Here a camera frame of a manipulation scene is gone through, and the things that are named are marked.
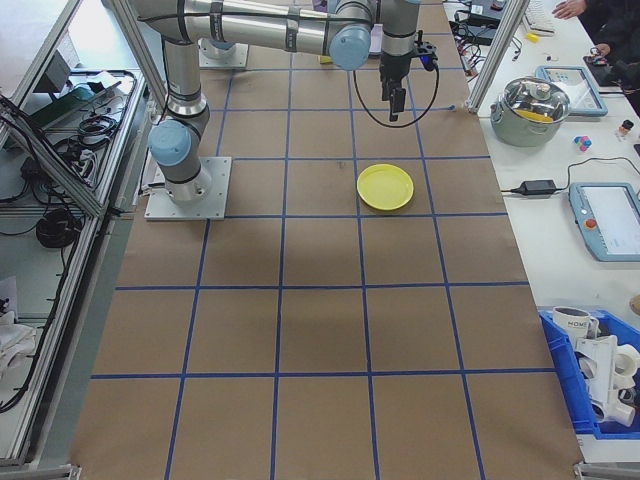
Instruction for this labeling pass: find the aluminium table edge rail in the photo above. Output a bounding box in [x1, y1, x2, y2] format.
[0, 462, 81, 480]
[572, 462, 640, 480]

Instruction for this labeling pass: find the green flat board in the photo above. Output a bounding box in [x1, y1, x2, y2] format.
[29, 83, 124, 134]

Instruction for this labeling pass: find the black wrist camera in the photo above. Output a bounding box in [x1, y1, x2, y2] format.
[414, 29, 441, 71]

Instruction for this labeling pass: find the blue grey teach pendant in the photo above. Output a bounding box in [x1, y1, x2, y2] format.
[568, 181, 640, 262]
[534, 64, 609, 117]

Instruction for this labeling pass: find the black box with grey side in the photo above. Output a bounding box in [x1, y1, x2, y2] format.
[32, 49, 77, 96]

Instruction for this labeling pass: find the white printed mug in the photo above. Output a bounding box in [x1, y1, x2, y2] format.
[552, 305, 600, 342]

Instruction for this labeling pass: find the coiled black cable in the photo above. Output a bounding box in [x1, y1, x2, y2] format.
[35, 207, 84, 250]

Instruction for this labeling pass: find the power strip with red switches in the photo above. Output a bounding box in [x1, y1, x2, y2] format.
[459, 42, 489, 79]

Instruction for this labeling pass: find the V-shaped metal bar frame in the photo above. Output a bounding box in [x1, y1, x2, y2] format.
[0, 0, 169, 469]

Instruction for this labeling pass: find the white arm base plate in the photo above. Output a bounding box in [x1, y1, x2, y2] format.
[198, 42, 250, 70]
[144, 156, 233, 221]

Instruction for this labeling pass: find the white keyboard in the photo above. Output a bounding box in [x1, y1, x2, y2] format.
[522, 0, 556, 37]

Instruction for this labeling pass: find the crumpled white cloth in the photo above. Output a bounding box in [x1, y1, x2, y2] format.
[0, 309, 39, 384]

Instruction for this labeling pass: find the stainless steel cooking pot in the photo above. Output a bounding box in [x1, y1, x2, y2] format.
[489, 75, 572, 147]

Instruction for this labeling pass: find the black box with white label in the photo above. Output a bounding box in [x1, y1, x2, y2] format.
[467, 0, 506, 24]

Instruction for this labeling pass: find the black power brick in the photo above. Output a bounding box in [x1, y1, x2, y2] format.
[470, 24, 501, 44]

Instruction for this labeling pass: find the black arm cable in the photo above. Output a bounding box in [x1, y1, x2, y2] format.
[351, 67, 442, 129]

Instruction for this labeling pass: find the black power adapter with cord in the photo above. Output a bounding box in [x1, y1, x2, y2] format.
[501, 157, 640, 198]

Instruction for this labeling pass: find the aluminium profile post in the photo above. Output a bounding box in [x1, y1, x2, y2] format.
[467, 0, 531, 116]

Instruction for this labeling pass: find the blue plastic storage bin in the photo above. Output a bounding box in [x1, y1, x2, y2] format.
[538, 308, 640, 440]

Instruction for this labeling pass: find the yellow round plate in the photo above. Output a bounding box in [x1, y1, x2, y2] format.
[356, 163, 416, 212]

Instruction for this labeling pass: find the glass pot lid with knob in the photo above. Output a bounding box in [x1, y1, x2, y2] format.
[502, 75, 572, 124]

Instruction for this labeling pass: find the person in dark clothes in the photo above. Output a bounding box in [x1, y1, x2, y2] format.
[584, 0, 640, 94]

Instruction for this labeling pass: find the white pipe fitting assembly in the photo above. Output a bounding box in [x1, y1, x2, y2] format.
[574, 333, 640, 427]

